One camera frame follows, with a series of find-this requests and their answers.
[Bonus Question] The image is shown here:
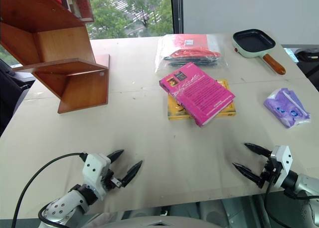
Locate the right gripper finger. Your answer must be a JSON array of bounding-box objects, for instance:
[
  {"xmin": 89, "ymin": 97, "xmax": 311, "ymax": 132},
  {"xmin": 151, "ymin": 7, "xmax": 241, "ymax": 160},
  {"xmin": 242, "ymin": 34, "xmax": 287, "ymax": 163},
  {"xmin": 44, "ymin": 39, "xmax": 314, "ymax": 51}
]
[
  {"xmin": 232, "ymin": 162, "xmax": 262, "ymax": 187},
  {"xmin": 244, "ymin": 142, "xmax": 273, "ymax": 159}
]

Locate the clear plastic bag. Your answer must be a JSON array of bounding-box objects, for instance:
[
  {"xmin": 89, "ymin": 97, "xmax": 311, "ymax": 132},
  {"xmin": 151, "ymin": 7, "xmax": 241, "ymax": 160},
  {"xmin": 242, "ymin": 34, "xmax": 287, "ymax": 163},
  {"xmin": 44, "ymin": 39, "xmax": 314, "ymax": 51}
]
[{"xmin": 154, "ymin": 33, "xmax": 229, "ymax": 74}]

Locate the zigzag wooden bookshelf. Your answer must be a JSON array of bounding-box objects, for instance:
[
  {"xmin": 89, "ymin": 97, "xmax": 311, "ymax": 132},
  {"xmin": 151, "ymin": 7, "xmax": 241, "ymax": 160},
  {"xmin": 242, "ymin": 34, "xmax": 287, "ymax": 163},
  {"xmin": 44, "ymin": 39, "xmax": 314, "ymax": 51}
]
[{"xmin": 0, "ymin": 0, "xmax": 110, "ymax": 114}]

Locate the black window frame post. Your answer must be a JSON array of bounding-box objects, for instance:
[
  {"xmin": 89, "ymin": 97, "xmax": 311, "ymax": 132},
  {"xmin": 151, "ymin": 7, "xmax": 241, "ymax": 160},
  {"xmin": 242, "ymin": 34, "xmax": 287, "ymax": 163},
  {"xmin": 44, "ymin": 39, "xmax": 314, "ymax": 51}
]
[{"xmin": 170, "ymin": 0, "xmax": 184, "ymax": 35}]

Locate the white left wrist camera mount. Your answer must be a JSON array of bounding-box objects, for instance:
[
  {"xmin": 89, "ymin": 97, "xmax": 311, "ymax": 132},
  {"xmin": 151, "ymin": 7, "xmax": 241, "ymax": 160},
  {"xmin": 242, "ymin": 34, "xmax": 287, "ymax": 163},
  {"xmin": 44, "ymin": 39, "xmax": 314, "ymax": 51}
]
[{"xmin": 82, "ymin": 153, "xmax": 112, "ymax": 202}]

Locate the pink paperback book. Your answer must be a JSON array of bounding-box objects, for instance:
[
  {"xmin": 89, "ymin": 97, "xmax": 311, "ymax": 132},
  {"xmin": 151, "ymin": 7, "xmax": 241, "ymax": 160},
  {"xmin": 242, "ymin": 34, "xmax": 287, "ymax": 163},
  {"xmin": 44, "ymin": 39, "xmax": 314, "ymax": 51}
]
[{"xmin": 159, "ymin": 61, "xmax": 236, "ymax": 128}]

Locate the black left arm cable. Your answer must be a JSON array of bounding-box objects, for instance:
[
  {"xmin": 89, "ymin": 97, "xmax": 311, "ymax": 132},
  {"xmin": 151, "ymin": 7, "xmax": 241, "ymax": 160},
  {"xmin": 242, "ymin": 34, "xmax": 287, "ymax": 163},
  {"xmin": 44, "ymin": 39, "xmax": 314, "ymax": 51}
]
[{"xmin": 10, "ymin": 152, "xmax": 87, "ymax": 228}]

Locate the pale blue packet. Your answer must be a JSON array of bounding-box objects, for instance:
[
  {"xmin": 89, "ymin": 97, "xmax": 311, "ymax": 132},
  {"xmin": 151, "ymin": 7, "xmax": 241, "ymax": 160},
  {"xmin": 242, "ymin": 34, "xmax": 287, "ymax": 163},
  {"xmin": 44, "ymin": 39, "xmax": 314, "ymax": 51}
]
[{"xmin": 283, "ymin": 47, "xmax": 299, "ymax": 63}]

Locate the purple tissue pack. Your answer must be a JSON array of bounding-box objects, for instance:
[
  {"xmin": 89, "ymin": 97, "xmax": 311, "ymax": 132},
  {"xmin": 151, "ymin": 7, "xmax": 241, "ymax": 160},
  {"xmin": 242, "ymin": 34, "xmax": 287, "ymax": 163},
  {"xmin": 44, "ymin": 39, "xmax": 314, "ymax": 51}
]
[{"xmin": 263, "ymin": 87, "xmax": 312, "ymax": 129}]

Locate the yellow book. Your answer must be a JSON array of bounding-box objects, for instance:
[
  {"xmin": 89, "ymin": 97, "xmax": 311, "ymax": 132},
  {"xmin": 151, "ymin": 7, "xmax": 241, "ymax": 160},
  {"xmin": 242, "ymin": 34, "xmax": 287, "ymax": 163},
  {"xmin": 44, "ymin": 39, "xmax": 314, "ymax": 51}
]
[{"xmin": 166, "ymin": 79, "xmax": 237, "ymax": 121}]

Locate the pale book with visible pages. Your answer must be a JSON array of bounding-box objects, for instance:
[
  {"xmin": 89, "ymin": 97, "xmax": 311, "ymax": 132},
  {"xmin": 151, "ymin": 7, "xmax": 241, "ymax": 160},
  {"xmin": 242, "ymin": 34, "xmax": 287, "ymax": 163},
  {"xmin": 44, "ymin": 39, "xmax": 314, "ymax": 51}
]
[{"xmin": 59, "ymin": 0, "xmax": 81, "ymax": 17}]

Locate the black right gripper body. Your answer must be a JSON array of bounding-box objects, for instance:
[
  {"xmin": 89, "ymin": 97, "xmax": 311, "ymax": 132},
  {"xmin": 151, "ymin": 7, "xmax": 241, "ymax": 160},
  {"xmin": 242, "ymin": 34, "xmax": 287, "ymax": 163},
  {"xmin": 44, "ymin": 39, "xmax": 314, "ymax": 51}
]
[{"xmin": 257, "ymin": 156, "xmax": 277, "ymax": 189}]

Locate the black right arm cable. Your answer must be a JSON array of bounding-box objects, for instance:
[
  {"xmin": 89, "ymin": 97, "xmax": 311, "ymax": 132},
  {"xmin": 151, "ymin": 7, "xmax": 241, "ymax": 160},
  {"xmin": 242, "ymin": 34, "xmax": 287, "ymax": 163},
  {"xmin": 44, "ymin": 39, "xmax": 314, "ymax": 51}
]
[{"xmin": 263, "ymin": 177, "xmax": 319, "ymax": 228}]

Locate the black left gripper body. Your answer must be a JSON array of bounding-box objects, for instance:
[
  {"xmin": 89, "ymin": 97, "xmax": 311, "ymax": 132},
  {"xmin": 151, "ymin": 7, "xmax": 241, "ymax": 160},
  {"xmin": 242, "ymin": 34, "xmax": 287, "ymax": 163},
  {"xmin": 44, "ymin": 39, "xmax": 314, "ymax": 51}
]
[{"xmin": 103, "ymin": 170, "xmax": 124, "ymax": 191}]

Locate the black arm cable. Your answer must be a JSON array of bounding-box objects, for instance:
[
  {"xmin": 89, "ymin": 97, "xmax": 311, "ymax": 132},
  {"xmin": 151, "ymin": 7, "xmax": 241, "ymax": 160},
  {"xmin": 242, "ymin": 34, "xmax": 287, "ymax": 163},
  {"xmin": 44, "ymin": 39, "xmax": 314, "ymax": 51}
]
[
  {"xmin": 263, "ymin": 177, "xmax": 319, "ymax": 228},
  {"xmin": 10, "ymin": 152, "xmax": 87, "ymax": 228}
]

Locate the grey rounded robot torso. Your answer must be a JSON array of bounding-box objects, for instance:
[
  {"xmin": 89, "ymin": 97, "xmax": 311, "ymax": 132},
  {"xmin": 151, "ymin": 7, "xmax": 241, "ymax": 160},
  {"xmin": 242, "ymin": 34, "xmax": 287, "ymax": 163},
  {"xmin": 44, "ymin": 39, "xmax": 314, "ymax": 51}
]
[{"xmin": 119, "ymin": 214, "xmax": 226, "ymax": 228}]

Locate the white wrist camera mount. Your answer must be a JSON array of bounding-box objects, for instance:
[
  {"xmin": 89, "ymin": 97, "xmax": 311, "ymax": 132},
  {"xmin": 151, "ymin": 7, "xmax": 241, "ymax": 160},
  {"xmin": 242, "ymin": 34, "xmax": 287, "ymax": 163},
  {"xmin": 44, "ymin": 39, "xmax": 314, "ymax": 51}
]
[
  {"xmin": 270, "ymin": 145, "xmax": 293, "ymax": 189},
  {"xmin": 82, "ymin": 153, "xmax": 112, "ymax": 202}
]

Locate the red and black bundle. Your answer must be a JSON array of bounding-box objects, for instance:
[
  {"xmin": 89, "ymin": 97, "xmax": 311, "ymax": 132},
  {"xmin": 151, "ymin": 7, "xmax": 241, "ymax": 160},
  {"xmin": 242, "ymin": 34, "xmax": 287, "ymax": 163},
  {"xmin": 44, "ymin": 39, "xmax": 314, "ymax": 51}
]
[{"xmin": 162, "ymin": 49, "xmax": 222, "ymax": 64}]

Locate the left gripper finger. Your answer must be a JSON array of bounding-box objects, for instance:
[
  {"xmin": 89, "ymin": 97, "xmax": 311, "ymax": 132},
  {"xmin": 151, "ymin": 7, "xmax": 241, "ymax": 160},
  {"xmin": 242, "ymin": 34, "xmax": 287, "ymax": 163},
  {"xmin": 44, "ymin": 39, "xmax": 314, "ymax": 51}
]
[
  {"xmin": 106, "ymin": 149, "xmax": 125, "ymax": 165},
  {"xmin": 120, "ymin": 160, "xmax": 144, "ymax": 188}
]

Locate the mint green mini frying pan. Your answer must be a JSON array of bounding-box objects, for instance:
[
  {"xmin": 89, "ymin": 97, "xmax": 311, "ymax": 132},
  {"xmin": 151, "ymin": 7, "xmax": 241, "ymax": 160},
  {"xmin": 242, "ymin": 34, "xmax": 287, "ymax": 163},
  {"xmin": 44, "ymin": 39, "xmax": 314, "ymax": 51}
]
[{"xmin": 231, "ymin": 28, "xmax": 286, "ymax": 76}]

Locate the black office chair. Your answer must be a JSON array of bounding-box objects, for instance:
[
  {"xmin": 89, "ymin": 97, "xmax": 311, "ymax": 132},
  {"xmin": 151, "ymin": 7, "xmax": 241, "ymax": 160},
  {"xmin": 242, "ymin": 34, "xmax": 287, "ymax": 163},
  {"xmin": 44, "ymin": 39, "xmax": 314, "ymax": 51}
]
[{"xmin": 294, "ymin": 46, "xmax": 319, "ymax": 92}]

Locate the red flat packet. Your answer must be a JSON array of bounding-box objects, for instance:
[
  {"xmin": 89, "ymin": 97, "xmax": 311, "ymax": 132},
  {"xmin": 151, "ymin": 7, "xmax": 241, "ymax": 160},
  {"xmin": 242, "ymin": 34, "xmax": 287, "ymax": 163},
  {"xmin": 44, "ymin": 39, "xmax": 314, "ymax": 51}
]
[{"xmin": 171, "ymin": 34, "xmax": 210, "ymax": 52}]

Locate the dark chair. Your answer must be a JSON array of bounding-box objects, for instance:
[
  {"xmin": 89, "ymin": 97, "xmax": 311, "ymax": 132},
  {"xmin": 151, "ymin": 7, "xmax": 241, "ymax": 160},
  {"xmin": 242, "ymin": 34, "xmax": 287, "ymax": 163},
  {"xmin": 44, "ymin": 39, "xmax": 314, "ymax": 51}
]
[{"xmin": 0, "ymin": 57, "xmax": 36, "ymax": 138}]

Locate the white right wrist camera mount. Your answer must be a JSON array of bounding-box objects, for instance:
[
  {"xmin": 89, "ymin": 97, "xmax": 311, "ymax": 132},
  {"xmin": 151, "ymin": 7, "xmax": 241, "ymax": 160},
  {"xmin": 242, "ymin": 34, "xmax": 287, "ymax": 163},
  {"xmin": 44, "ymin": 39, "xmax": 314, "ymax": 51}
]
[{"xmin": 270, "ymin": 145, "xmax": 293, "ymax": 189}]

